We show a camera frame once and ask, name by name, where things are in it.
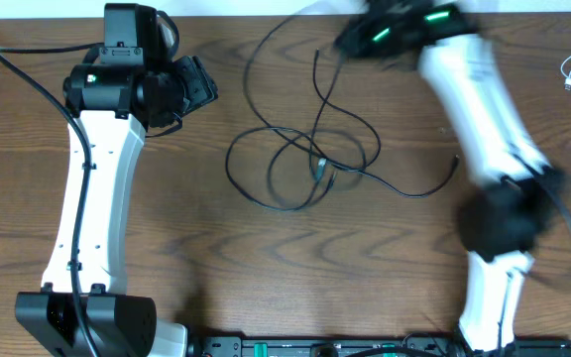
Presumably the thick black usb cable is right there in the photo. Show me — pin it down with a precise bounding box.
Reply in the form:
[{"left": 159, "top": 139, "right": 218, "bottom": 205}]
[{"left": 224, "top": 126, "right": 369, "bottom": 212}]

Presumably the thin black usb cable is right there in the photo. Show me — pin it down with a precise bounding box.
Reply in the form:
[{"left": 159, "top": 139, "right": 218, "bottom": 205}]
[{"left": 242, "top": 12, "right": 461, "bottom": 199}]

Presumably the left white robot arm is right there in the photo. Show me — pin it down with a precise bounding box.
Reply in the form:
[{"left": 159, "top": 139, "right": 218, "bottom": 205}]
[{"left": 15, "top": 3, "right": 217, "bottom": 356}]

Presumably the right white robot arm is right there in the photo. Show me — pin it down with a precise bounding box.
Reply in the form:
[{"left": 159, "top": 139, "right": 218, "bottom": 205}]
[{"left": 334, "top": 1, "right": 565, "bottom": 356}]

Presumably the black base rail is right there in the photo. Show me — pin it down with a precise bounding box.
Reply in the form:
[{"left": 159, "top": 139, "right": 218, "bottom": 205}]
[{"left": 186, "top": 333, "right": 571, "bottom": 357}]

